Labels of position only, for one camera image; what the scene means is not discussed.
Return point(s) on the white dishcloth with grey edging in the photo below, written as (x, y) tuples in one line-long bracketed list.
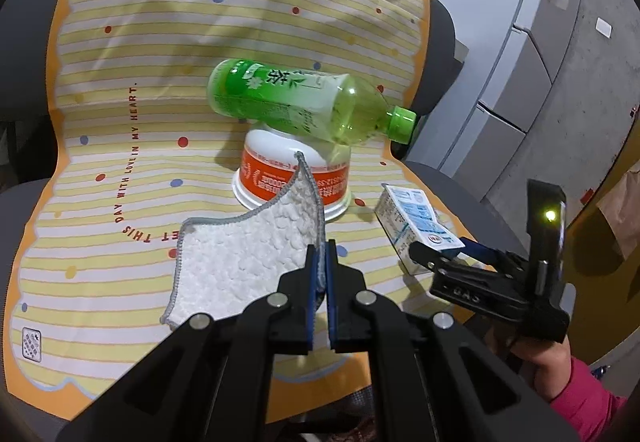
[(240, 262)]

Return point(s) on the orange and white noodle cup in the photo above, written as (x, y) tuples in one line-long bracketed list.
[(280, 172)]

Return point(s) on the yellow striped dotted cloth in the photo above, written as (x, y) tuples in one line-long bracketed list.
[(150, 72)]

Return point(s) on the grey chair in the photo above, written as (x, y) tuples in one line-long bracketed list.
[(475, 217)]

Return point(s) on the person's right hand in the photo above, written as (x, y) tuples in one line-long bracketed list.
[(542, 364)]

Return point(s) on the white and blue milk carton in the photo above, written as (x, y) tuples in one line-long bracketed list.
[(410, 217)]

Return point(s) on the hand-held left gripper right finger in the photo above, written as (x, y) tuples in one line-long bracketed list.
[(331, 267)]

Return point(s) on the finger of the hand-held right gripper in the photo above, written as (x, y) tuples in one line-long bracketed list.
[(425, 257), (482, 249)]

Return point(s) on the white drawer cabinet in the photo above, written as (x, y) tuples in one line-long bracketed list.
[(520, 47)]

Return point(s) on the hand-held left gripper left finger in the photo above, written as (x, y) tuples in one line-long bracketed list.
[(312, 274)]

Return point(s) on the green tea plastic bottle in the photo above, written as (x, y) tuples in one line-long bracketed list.
[(280, 94)]

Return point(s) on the brown paper bag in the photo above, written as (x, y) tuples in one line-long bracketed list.
[(622, 209)]

